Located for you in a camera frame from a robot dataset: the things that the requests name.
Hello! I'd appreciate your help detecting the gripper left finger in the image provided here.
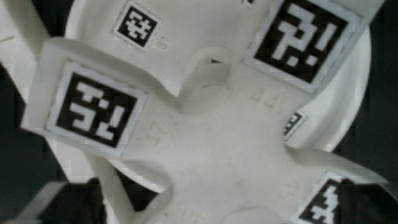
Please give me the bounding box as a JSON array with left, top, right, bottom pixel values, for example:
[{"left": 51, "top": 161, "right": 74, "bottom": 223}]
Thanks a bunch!
[{"left": 10, "top": 177, "right": 110, "bottom": 224}]

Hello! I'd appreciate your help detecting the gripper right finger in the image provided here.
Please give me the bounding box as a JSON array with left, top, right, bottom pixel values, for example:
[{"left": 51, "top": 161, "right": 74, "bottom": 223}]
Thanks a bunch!
[{"left": 335, "top": 181, "right": 398, "bottom": 224}]

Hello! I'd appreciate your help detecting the white cross-shaped table base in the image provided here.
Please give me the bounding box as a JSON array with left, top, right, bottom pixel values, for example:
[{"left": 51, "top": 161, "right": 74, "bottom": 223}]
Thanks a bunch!
[{"left": 19, "top": 0, "right": 392, "bottom": 224}]

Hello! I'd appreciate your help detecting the white cylindrical table leg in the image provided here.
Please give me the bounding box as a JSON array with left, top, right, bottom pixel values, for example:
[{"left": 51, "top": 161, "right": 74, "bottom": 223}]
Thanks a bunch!
[{"left": 177, "top": 46, "right": 230, "bottom": 114}]

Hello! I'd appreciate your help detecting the white front fence bar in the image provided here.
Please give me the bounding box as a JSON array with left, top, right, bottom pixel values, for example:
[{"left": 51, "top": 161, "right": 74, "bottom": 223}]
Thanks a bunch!
[{"left": 0, "top": 0, "right": 49, "bottom": 99}]

